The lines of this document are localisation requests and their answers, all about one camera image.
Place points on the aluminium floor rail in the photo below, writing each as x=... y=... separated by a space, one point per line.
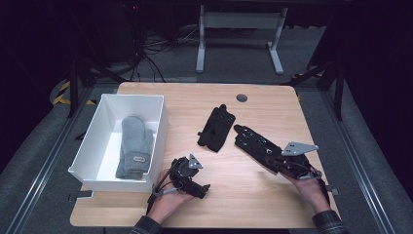
x=42 y=175
x=360 y=175

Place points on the black glove with small print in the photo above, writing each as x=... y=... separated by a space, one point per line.
x=253 y=144

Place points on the white box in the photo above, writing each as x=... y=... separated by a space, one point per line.
x=97 y=143

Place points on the yellow and black floor tape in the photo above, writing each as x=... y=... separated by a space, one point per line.
x=61 y=94

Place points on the white metal desk frame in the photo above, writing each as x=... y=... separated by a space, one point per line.
x=240 y=20

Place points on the dark cabinet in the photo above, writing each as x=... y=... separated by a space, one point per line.
x=120 y=32

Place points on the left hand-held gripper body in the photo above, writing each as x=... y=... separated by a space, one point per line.
x=183 y=172

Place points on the person's right hand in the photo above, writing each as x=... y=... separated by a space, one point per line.
x=311 y=195

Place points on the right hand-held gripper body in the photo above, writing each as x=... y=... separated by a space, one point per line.
x=297 y=148

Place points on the grey table bracket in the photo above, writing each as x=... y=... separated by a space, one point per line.
x=333 y=191

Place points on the plain black glove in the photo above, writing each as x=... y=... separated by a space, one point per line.
x=217 y=130

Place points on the black metal stand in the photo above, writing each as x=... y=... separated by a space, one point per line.
x=338 y=94
x=73 y=87

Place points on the grey round table grommet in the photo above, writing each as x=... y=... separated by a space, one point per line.
x=242 y=97

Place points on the person's left hand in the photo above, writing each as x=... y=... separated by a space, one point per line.
x=167 y=201

